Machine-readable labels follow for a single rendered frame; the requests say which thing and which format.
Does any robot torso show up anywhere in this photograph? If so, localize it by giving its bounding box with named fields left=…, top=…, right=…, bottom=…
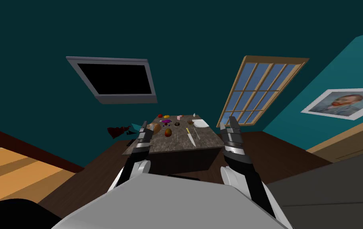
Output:
left=51, top=173, right=294, bottom=229

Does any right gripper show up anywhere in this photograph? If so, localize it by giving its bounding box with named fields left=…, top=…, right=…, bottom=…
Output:
left=219, top=116, right=244, bottom=150

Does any light wooden cabinet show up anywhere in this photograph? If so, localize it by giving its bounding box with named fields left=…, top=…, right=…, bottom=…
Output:
left=306, top=111, right=363, bottom=163

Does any wooden framed window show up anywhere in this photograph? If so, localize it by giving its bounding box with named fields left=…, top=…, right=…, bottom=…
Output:
left=216, top=55, right=310, bottom=128

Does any dark grey sofa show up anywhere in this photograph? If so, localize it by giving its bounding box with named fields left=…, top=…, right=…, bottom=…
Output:
left=265, top=149, right=363, bottom=229

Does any grey framed television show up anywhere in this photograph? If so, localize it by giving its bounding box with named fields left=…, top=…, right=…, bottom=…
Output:
left=66, top=56, right=158, bottom=105

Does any stone top table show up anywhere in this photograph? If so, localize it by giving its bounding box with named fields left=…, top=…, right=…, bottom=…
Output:
left=122, top=114, right=225, bottom=176

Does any white framed portrait painting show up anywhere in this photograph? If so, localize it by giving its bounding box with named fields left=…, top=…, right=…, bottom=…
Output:
left=300, top=87, right=363, bottom=121

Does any dark red chair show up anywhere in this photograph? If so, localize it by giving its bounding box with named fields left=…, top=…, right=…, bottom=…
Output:
left=107, top=126, right=132, bottom=140

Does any white plate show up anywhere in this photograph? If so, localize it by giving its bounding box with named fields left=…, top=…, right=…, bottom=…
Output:
left=192, top=119, right=210, bottom=129

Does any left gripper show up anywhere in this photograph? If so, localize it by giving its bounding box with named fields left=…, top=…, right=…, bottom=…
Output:
left=136, top=120, right=154, bottom=146

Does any brown bread loaf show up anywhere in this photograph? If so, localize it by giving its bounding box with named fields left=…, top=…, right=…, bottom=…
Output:
left=146, top=122, right=162, bottom=136

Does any yellow handled knife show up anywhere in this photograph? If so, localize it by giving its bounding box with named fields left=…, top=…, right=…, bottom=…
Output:
left=186, top=127, right=197, bottom=148

